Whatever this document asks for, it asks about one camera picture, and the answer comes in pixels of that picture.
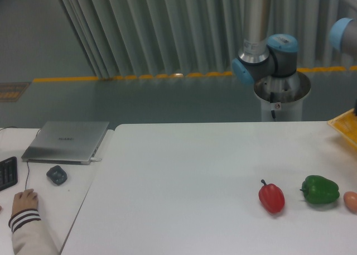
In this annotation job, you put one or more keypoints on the silver closed laptop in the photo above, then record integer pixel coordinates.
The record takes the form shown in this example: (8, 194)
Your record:
(66, 142)

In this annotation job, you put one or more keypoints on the small black tray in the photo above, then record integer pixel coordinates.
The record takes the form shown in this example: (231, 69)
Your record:
(57, 175)

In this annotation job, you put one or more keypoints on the person's hand on mouse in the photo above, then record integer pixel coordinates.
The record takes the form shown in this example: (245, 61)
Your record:
(24, 201)

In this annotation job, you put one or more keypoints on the red bell pepper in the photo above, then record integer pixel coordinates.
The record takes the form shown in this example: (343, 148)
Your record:
(271, 197)

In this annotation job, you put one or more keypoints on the green bell pepper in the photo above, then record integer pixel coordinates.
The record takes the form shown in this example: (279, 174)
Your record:
(317, 189)

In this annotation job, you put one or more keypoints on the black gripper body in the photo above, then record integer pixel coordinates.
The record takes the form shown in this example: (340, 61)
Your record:
(355, 108)

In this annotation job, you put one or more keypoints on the beige striped-cuff sleeve forearm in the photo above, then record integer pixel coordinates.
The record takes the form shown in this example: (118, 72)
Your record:
(30, 234)

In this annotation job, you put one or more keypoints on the black keyboard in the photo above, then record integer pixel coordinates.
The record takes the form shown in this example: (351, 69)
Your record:
(8, 173)

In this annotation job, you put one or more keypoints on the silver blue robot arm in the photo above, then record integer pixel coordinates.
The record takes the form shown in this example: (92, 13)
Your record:
(279, 36)

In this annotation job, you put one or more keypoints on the brown egg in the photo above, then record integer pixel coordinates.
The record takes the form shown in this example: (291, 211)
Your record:
(350, 200)

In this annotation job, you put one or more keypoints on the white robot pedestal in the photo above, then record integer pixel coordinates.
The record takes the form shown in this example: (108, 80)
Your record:
(281, 99)

